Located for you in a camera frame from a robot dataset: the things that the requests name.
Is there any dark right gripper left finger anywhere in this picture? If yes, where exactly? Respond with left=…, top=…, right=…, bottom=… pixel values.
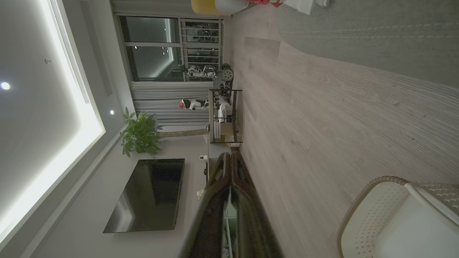
left=179, top=152, right=232, bottom=258

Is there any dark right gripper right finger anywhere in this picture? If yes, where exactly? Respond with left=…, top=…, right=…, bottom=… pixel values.
left=229, top=151, right=284, bottom=258

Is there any red and white garment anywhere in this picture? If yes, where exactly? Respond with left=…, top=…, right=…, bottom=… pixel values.
left=247, top=0, right=284, bottom=8

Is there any white basket with woven rim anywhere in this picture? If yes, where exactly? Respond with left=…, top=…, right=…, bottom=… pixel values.
left=336, top=176, right=459, bottom=258

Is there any black flat television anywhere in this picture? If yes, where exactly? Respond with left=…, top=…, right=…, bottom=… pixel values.
left=103, top=158, right=185, bottom=234

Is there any white television cabinet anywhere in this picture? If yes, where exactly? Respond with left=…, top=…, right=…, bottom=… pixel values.
left=204, top=135, right=234, bottom=187

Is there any cardboard box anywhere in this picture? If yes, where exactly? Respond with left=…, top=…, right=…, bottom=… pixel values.
left=220, top=123, right=238, bottom=137

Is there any green potted plant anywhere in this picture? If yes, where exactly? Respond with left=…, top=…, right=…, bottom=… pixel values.
left=120, top=107, right=210, bottom=158

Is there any white robot with red head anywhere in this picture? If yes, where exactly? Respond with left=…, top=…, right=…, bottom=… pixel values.
left=179, top=97, right=210, bottom=111

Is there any grey pleated curtain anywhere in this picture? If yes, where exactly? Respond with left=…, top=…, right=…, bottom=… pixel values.
left=130, top=81, right=214, bottom=132

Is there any white humanoid robot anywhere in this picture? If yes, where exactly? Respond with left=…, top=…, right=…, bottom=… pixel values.
left=180, top=63, right=234, bottom=82

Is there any long ceiling air vent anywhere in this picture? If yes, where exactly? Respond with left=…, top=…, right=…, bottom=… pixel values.
left=49, top=0, right=91, bottom=104

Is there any white cloth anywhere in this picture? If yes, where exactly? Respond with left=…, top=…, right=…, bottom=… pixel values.
left=283, top=0, right=317, bottom=15

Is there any black frame glass table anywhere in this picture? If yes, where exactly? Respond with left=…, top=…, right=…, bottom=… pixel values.
left=208, top=89, right=243, bottom=144

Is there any window with dark frame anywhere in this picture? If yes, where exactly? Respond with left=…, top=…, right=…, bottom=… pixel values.
left=117, top=14, right=225, bottom=82

